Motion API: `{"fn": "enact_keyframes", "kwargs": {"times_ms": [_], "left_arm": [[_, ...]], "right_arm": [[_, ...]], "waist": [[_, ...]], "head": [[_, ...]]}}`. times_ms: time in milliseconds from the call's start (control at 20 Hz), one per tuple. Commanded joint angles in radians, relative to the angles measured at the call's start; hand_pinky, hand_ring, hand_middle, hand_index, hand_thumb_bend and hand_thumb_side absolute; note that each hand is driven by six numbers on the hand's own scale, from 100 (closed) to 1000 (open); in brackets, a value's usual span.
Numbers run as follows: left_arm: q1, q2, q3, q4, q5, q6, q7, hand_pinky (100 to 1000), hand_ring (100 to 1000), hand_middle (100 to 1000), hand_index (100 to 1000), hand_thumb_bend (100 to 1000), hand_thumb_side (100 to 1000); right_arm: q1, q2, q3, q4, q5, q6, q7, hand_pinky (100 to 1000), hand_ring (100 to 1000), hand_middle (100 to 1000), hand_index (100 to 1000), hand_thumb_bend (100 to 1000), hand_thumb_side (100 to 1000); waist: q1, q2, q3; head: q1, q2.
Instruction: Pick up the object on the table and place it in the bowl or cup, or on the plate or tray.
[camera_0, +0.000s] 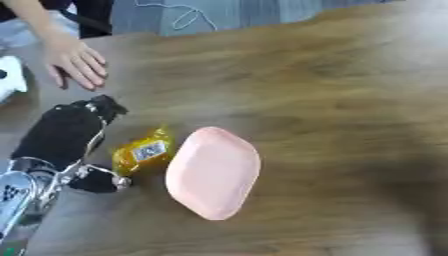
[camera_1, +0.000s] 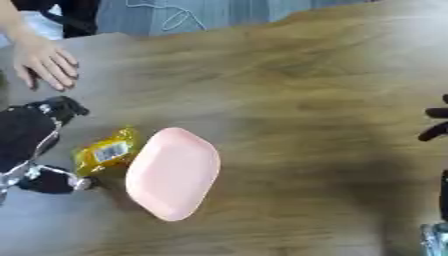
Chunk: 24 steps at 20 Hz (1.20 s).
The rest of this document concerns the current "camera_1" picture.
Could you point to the person's hand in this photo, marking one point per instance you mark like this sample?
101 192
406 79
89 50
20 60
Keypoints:
44 60

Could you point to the yellow foil snack packet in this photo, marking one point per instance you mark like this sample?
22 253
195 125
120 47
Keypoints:
107 152

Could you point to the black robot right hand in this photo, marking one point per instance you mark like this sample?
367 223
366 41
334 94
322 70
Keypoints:
436 126

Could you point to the person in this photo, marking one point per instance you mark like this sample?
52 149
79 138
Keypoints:
55 16

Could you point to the person's forearm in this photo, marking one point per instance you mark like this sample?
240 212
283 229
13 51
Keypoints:
10 20

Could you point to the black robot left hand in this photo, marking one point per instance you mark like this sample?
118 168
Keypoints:
23 130

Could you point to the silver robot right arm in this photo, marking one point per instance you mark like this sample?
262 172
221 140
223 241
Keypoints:
435 239

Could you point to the pink oval plastic tray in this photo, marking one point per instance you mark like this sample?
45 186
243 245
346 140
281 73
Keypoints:
172 173

